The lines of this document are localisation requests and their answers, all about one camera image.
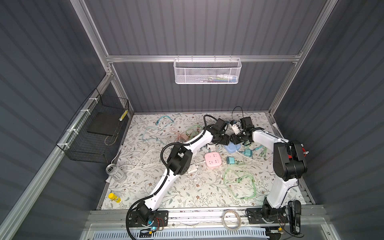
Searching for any pink power strip cube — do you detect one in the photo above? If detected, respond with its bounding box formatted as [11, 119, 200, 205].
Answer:
[205, 152, 222, 169]

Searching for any teal charger plug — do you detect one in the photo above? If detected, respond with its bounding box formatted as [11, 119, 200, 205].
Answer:
[226, 157, 236, 165]

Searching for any green cable of charger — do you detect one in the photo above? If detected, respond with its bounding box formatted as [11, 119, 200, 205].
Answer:
[184, 124, 208, 143]

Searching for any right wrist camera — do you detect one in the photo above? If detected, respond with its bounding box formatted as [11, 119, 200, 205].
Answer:
[230, 120, 241, 135]

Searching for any coiled clear cable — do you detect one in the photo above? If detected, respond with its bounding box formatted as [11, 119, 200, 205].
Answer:
[221, 209, 242, 232]

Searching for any pink charger plug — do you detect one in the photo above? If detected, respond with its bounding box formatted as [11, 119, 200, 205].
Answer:
[180, 134, 190, 143]

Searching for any black wire basket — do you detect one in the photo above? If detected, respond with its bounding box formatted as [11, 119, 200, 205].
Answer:
[57, 90, 130, 164]

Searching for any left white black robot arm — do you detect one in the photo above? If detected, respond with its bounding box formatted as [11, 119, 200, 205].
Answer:
[126, 115, 230, 226]

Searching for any white wire mesh basket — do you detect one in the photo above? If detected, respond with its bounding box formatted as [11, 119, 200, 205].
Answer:
[173, 58, 242, 85]

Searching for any yellow bottle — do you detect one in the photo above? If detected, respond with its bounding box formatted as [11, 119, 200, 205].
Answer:
[108, 193, 121, 203]

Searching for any white charger plug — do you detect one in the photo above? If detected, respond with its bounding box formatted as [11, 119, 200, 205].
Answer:
[207, 145, 216, 152]

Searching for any blue power strip cube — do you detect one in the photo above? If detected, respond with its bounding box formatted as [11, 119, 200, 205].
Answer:
[224, 142, 242, 154]

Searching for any silver drink can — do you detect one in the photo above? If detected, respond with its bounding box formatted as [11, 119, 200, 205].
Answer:
[106, 164, 127, 183]

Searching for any green cable on mat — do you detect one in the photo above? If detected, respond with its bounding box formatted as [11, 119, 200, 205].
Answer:
[221, 166, 258, 200]

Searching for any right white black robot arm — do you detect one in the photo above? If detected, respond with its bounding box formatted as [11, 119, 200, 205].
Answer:
[230, 117, 308, 223]

